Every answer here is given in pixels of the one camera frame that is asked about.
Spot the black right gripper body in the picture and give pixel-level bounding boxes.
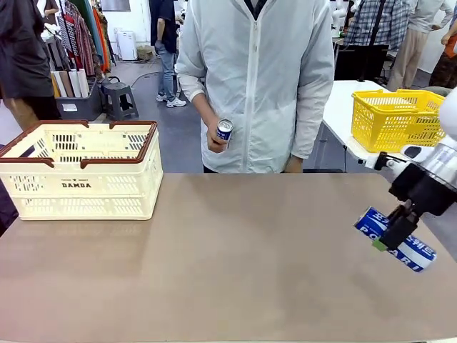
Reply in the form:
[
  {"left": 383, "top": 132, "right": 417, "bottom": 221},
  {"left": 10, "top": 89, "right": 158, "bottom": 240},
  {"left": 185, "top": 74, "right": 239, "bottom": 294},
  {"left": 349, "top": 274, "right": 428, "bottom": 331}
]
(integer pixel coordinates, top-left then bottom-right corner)
[{"left": 388, "top": 164, "right": 457, "bottom": 217}]

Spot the large blue Pocari can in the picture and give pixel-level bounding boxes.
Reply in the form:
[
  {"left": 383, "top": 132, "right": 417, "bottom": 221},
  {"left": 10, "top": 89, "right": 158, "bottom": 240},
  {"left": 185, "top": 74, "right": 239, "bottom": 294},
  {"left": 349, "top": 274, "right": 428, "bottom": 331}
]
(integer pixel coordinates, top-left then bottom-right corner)
[{"left": 353, "top": 206, "right": 438, "bottom": 273}]

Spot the small blue white can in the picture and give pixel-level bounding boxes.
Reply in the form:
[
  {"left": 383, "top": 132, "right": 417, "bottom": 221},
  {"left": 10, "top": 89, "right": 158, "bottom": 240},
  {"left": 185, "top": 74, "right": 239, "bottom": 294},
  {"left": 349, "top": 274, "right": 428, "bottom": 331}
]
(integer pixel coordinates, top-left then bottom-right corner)
[{"left": 216, "top": 119, "right": 234, "bottom": 151}]

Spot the person's right forearm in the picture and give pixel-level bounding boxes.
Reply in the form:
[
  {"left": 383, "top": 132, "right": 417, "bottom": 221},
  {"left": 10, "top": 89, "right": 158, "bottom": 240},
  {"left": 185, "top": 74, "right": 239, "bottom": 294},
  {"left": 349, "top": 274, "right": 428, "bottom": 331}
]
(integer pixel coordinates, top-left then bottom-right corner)
[{"left": 191, "top": 93, "right": 216, "bottom": 124}]

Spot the yellow plastic basket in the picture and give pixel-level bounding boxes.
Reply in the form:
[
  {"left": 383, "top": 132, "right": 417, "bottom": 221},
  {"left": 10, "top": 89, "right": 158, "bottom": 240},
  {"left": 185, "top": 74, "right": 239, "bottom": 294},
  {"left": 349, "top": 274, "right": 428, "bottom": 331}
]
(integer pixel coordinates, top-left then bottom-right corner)
[{"left": 351, "top": 89, "right": 447, "bottom": 154}]

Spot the person's left hand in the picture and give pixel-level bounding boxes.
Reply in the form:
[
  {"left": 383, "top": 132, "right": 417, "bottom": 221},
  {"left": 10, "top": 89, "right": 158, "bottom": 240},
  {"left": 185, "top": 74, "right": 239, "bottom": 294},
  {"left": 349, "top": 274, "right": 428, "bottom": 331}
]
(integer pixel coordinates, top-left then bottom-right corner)
[{"left": 285, "top": 155, "right": 304, "bottom": 175}]

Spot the person's right hand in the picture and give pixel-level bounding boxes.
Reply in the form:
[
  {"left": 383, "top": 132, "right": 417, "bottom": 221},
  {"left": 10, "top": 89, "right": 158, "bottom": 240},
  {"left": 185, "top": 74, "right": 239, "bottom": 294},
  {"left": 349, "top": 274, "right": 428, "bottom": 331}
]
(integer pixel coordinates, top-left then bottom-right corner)
[{"left": 206, "top": 119, "right": 233, "bottom": 155}]

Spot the white side table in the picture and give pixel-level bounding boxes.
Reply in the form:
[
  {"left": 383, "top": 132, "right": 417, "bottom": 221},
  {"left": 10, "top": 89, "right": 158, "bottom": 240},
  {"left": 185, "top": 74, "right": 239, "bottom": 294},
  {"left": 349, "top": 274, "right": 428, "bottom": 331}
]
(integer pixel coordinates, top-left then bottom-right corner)
[{"left": 313, "top": 80, "right": 447, "bottom": 175}]

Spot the person in orange brown clothes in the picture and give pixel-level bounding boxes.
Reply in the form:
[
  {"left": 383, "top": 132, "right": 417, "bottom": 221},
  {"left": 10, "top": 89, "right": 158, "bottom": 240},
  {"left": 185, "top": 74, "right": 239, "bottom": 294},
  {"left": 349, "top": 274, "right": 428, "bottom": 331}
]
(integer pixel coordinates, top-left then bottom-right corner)
[{"left": 428, "top": 21, "right": 457, "bottom": 90}]

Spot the person in beige trousers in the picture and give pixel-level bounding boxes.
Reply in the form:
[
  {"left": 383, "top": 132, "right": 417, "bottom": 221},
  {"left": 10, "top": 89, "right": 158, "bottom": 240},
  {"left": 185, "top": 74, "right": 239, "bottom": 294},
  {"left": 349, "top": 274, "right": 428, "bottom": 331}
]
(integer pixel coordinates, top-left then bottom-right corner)
[{"left": 387, "top": 0, "right": 454, "bottom": 92}]

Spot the black monitor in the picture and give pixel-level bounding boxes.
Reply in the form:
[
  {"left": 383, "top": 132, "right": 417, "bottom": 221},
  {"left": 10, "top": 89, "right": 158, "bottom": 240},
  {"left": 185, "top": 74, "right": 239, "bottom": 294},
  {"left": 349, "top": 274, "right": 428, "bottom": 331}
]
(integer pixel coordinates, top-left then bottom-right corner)
[{"left": 333, "top": 44, "right": 390, "bottom": 85}]

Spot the person in plaid shirt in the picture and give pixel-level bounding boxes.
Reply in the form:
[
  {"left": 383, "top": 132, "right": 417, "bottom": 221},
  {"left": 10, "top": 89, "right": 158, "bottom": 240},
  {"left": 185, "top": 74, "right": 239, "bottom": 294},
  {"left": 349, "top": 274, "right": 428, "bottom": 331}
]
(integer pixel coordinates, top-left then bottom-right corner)
[{"left": 344, "top": 0, "right": 411, "bottom": 51}]

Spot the person in white jacket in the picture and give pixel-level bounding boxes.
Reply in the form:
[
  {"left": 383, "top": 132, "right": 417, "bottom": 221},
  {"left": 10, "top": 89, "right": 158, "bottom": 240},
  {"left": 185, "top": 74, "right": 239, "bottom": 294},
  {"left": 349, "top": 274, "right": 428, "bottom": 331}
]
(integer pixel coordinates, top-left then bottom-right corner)
[{"left": 174, "top": 0, "right": 336, "bottom": 175}]

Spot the person in blue jeans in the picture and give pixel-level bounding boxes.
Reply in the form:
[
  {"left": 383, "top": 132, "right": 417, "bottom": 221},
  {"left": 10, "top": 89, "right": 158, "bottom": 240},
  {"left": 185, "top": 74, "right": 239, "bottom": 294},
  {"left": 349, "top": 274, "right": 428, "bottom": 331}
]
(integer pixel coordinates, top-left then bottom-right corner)
[{"left": 149, "top": 0, "right": 188, "bottom": 108}]

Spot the grey plastic stool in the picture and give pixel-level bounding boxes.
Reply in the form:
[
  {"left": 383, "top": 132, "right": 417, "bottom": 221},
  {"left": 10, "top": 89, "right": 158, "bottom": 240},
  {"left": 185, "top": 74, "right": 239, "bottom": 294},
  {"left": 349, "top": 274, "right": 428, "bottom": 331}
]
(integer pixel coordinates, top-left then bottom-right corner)
[{"left": 101, "top": 81, "right": 140, "bottom": 121}]

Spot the white air purifier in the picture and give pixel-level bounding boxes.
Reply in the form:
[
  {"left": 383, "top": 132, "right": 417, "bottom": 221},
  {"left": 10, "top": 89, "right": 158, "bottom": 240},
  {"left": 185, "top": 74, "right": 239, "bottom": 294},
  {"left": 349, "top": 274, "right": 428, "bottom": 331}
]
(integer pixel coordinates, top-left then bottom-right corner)
[{"left": 117, "top": 31, "right": 138, "bottom": 61}]

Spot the grey storage bin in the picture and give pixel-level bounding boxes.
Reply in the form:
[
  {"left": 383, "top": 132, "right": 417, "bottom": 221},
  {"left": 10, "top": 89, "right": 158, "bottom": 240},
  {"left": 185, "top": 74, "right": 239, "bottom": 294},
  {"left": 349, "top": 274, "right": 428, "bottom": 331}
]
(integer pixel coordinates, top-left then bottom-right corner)
[{"left": 55, "top": 80, "right": 104, "bottom": 121}]

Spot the orange hanging garment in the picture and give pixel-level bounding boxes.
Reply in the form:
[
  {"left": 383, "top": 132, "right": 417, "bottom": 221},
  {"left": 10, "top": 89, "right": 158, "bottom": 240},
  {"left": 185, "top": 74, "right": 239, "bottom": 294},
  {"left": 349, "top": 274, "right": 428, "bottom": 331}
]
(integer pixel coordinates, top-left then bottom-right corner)
[{"left": 93, "top": 6, "right": 112, "bottom": 74}]

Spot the white paper roll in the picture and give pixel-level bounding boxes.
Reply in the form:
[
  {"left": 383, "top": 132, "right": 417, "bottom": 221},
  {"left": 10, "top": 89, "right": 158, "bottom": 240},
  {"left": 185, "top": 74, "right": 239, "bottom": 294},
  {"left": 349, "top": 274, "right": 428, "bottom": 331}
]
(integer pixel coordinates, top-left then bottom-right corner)
[{"left": 69, "top": 70, "right": 83, "bottom": 99}]

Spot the brown paper roll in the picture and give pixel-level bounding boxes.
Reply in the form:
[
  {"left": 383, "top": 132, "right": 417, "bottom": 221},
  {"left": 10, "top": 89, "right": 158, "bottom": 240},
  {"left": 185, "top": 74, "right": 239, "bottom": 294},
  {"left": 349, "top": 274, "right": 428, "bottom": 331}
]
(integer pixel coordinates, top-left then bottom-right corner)
[{"left": 59, "top": 70, "right": 75, "bottom": 99}]

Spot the patterned hanging shirt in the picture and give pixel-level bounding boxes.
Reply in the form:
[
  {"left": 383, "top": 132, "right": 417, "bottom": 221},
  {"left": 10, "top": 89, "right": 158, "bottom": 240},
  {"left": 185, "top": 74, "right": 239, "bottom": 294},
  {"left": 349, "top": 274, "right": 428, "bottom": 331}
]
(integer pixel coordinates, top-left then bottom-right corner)
[{"left": 58, "top": 10, "right": 103, "bottom": 79}]

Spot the person in dark clothes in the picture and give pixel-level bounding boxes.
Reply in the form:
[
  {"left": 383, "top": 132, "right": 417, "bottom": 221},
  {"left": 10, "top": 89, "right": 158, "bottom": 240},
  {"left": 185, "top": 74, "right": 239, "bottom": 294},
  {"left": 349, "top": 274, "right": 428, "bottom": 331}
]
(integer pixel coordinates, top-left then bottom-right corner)
[{"left": 0, "top": 0, "right": 62, "bottom": 131}]

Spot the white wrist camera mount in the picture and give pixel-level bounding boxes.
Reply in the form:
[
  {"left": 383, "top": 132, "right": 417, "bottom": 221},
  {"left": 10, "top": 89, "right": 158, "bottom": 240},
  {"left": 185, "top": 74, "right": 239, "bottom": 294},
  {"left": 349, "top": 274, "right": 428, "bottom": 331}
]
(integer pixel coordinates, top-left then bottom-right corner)
[{"left": 363, "top": 151, "right": 408, "bottom": 171}]

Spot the cream basket with brown handles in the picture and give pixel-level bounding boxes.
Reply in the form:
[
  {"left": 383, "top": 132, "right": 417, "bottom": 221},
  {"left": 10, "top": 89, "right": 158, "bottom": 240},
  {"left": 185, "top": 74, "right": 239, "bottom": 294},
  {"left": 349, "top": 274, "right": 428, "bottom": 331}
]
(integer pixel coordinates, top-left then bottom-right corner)
[{"left": 0, "top": 120, "right": 164, "bottom": 222}]

